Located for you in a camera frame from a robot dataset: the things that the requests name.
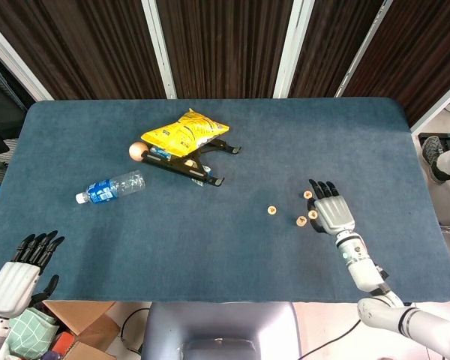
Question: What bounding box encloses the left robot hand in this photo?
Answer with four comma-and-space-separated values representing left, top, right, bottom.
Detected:
0, 230, 65, 319

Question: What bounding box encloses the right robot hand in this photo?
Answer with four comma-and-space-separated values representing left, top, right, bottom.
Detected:
306, 178, 356, 236

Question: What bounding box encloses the green checked bag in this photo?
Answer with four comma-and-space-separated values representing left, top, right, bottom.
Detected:
7, 307, 60, 359

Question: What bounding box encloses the red package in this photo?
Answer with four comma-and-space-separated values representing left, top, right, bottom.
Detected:
52, 331, 77, 354

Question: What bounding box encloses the brown cardboard box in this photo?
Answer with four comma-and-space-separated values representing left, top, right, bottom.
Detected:
44, 301, 122, 360

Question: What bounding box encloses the blue table cloth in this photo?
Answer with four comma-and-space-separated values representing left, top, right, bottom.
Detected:
0, 97, 450, 304

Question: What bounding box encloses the grey sneaker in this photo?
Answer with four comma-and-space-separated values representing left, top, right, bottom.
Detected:
421, 136, 448, 185

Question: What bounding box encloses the clear plastic water bottle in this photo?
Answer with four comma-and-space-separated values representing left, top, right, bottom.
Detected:
75, 169, 147, 206

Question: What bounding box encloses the black folding stand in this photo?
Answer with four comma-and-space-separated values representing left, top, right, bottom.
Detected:
140, 138, 243, 188

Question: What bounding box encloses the grey robot torso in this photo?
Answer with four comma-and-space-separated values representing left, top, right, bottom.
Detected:
140, 301, 301, 360

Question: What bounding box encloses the brown slatted partition panel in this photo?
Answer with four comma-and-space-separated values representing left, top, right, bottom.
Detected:
335, 0, 450, 128
155, 0, 297, 99
0, 0, 177, 101
273, 0, 393, 99

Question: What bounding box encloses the yellow snack bag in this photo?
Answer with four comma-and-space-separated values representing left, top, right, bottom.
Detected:
140, 107, 230, 158

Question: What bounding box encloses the wooden ball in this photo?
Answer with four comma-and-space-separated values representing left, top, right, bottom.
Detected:
128, 142, 148, 163

